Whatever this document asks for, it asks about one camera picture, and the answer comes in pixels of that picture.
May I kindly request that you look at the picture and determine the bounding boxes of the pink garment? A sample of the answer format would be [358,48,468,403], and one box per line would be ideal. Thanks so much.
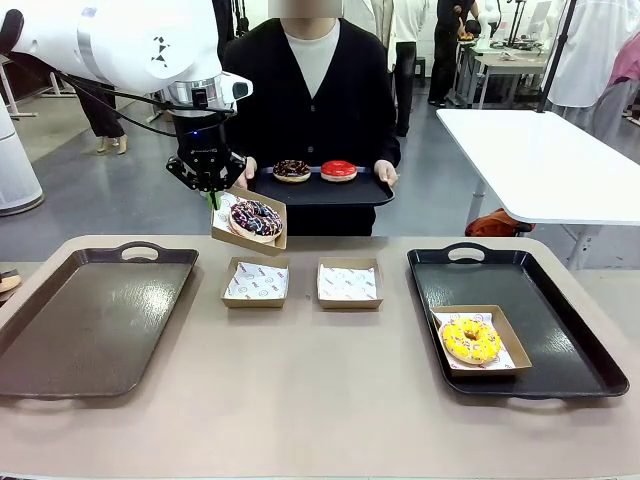
[607,34,640,86]

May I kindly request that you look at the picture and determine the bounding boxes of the bystander in black outfit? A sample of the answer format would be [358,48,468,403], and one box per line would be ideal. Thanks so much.
[428,0,482,107]

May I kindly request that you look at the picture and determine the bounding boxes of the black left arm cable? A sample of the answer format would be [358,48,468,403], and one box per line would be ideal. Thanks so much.
[7,49,236,139]

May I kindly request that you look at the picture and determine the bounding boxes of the chocolate donut with sprinkles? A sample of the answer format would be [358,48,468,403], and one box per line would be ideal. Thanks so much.
[272,159,312,184]

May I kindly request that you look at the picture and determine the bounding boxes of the brown plastic serving tray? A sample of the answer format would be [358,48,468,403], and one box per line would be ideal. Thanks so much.
[0,241,200,401]

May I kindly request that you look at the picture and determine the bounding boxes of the black hanging coat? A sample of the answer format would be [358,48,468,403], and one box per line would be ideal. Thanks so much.
[212,0,251,61]

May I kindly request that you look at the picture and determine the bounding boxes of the white printed liner paper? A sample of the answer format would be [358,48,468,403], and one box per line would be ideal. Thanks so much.
[433,312,519,371]
[223,261,290,301]
[318,264,377,302]
[213,192,281,246]

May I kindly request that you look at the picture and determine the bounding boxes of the person in black cardigan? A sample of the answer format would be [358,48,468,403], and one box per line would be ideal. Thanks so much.
[222,0,401,237]

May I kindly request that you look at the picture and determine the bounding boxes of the bystander legs with heels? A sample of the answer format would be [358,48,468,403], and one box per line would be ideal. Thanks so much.
[73,82,130,155]

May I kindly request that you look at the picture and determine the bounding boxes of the bystander in white coat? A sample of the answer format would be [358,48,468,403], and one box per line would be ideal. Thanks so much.
[369,0,419,139]

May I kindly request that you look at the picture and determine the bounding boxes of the brown cardboard donut box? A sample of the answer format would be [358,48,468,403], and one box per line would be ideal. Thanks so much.
[316,256,385,311]
[210,185,289,257]
[220,256,291,309]
[429,304,533,378]

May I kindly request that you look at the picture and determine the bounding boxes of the grey background work table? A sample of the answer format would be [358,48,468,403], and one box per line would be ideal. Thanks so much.
[457,42,551,109]

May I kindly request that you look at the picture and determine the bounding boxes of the white hanging garment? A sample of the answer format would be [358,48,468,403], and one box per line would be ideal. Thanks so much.
[547,0,640,109]

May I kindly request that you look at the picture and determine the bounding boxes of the white cylindrical appliance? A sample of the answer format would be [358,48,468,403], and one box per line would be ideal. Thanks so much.
[0,94,45,217]

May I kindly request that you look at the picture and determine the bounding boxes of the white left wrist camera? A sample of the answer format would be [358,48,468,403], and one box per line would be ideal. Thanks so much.
[219,71,254,104]

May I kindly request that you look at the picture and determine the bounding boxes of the orange bag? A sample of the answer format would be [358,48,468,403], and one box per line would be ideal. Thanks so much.
[464,208,537,238]

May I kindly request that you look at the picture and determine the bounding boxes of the person's right forearm black sleeve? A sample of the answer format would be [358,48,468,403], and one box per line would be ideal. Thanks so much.
[222,119,251,161]

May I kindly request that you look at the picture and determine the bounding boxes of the dark donut colourful sprinkles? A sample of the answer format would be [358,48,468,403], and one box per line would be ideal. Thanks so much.
[228,198,285,244]

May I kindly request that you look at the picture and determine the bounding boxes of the red glazed donut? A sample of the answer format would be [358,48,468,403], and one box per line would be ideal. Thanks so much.
[320,159,359,183]

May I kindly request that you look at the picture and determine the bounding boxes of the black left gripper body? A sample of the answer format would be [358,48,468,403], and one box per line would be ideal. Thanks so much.
[173,110,232,190]

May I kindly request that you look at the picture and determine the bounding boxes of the black slanted stand pole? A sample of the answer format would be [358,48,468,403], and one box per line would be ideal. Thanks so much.
[538,0,579,115]

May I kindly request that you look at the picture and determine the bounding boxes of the person's right hand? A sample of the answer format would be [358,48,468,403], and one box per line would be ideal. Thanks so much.
[232,157,258,190]

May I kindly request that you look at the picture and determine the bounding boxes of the plain black serving tray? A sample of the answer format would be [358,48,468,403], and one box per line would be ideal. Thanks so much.
[248,166,396,208]

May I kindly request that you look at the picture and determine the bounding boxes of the black tray with cutout handles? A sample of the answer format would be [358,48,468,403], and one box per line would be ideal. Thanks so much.
[406,242,631,400]

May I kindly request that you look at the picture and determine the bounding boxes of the white side table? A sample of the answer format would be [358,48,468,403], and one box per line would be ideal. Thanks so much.
[435,107,640,271]

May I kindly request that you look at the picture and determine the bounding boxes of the person's left forearm black sleeve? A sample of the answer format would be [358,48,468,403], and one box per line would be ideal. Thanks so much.
[372,127,402,169]

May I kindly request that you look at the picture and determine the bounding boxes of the grey garment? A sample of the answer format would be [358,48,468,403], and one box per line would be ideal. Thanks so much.
[582,79,634,149]

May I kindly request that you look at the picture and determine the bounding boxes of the small white background robot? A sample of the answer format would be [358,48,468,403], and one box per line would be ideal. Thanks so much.
[472,0,501,51]

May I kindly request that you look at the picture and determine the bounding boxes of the yellow glazed donut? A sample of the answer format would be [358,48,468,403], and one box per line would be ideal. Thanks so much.
[438,316,503,365]

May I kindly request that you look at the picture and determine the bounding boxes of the person's left hand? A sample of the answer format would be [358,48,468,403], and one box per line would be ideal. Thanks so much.
[373,158,400,187]

